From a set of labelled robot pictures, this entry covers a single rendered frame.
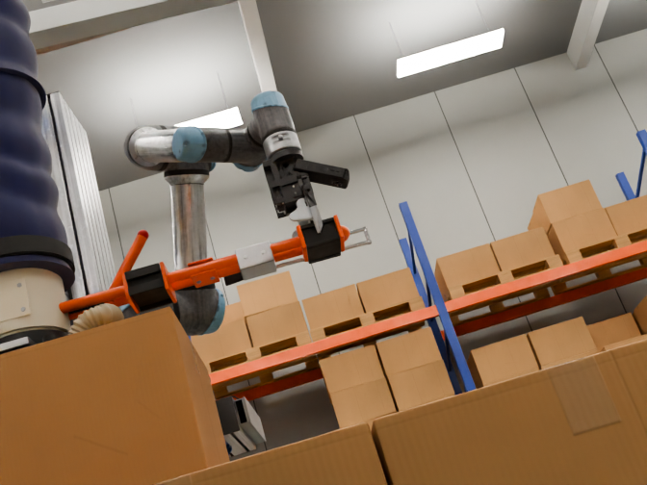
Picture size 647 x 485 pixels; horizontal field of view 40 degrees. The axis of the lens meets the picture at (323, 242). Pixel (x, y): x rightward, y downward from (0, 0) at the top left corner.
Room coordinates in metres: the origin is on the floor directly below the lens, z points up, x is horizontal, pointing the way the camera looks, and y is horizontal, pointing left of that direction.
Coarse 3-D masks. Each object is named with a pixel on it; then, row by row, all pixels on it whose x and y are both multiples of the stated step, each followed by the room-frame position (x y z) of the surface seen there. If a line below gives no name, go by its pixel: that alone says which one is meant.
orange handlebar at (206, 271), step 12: (336, 228) 1.59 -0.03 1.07; (348, 228) 1.60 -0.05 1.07; (288, 240) 1.58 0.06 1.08; (276, 252) 1.58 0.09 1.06; (288, 252) 1.62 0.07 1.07; (300, 252) 1.62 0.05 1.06; (192, 264) 1.56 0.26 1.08; (204, 264) 1.56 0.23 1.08; (216, 264) 1.57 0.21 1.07; (228, 264) 1.57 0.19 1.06; (168, 276) 1.56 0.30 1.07; (180, 276) 1.56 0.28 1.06; (192, 276) 1.56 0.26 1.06; (204, 276) 1.58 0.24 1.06; (216, 276) 1.60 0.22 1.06; (120, 288) 1.55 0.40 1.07; (180, 288) 1.61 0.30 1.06; (72, 300) 1.54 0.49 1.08; (84, 300) 1.54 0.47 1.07; (96, 300) 1.55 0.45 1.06; (108, 300) 1.56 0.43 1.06; (120, 300) 1.59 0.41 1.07
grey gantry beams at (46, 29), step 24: (96, 0) 3.15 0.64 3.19; (120, 0) 3.16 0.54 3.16; (144, 0) 3.17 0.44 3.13; (168, 0) 3.19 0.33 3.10; (192, 0) 3.23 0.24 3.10; (216, 0) 3.28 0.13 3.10; (240, 0) 3.34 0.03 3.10; (48, 24) 3.12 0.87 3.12; (72, 24) 3.14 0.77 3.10; (96, 24) 3.19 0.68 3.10; (120, 24) 3.24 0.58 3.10
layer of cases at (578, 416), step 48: (528, 384) 0.85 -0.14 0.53; (576, 384) 0.85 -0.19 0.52; (624, 384) 0.86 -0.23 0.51; (336, 432) 0.83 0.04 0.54; (384, 432) 0.83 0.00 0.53; (432, 432) 0.84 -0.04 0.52; (480, 432) 0.84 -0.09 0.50; (528, 432) 0.85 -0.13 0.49; (576, 432) 0.85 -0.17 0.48; (624, 432) 0.86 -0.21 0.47; (192, 480) 0.81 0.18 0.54; (240, 480) 0.81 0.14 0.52; (288, 480) 0.82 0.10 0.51; (336, 480) 0.82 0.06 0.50; (384, 480) 0.83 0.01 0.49; (432, 480) 0.83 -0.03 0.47; (480, 480) 0.84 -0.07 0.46; (528, 480) 0.84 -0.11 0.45; (576, 480) 0.85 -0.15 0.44; (624, 480) 0.85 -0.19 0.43
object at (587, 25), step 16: (592, 0) 8.79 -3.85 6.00; (608, 0) 8.75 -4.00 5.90; (256, 16) 7.08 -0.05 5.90; (592, 16) 8.99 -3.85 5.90; (256, 32) 7.31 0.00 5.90; (576, 32) 9.57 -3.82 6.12; (592, 32) 9.32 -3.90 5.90; (256, 48) 7.57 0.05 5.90; (576, 48) 9.78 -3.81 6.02; (592, 48) 9.70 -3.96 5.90; (256, 64) 7.84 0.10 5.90; (576, 64) 10.00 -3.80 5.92; (272, 80) 8.21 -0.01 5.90
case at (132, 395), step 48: (96, 336) 1.38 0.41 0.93; (144, 336) 1.39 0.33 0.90; (0, 384) 1.36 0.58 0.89; (48, 384) 1.37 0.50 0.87; (96, 384) 1.38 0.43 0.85; (144, 384) 1.38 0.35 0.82; (192, 384) 1.43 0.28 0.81; (0, 432) 1.36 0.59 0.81; (48, 432) 1.37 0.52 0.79; (96, 432) 1.38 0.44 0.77; (144, 432) 1.38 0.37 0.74; (192, 432) 1.39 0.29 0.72; (0, 480) 1.36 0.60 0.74; (48, 480) 1.37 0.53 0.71; (96, 480) 1.37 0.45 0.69; (144, 480) 1.38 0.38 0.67
